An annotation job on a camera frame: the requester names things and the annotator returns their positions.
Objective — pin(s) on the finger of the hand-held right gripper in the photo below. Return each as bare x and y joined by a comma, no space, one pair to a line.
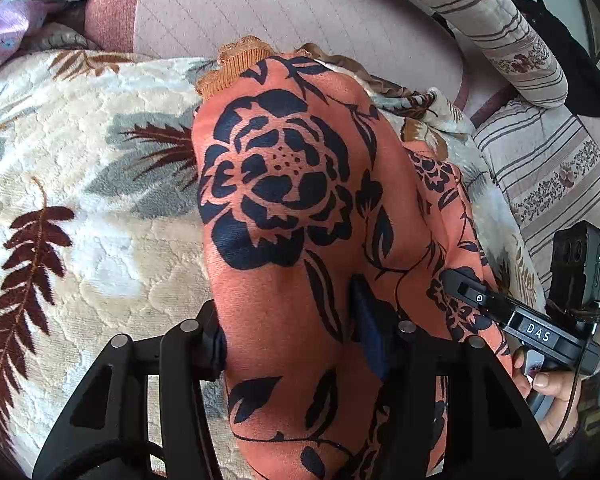
475,295

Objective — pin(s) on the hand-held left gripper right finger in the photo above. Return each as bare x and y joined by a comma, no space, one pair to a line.
367,330

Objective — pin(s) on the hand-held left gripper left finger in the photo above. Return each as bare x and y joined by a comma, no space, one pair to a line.
212,345

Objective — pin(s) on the orange floral garment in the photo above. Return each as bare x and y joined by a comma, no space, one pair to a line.
280,170

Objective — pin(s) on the person's right forearm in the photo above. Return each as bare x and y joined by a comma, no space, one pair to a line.
567,447

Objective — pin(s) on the person's right hand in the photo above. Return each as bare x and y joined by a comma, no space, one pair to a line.
560,390

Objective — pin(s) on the striped floral quilt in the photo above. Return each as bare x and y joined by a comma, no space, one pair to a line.
555,175

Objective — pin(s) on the cream floral blanket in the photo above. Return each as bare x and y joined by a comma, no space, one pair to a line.
105,240

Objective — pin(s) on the black cloth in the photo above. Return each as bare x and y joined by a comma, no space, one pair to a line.
580,75

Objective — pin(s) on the reddish pink cloth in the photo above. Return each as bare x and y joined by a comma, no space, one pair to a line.
112,15

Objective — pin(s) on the purple floral cloth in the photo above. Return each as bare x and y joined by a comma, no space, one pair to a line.
5,35

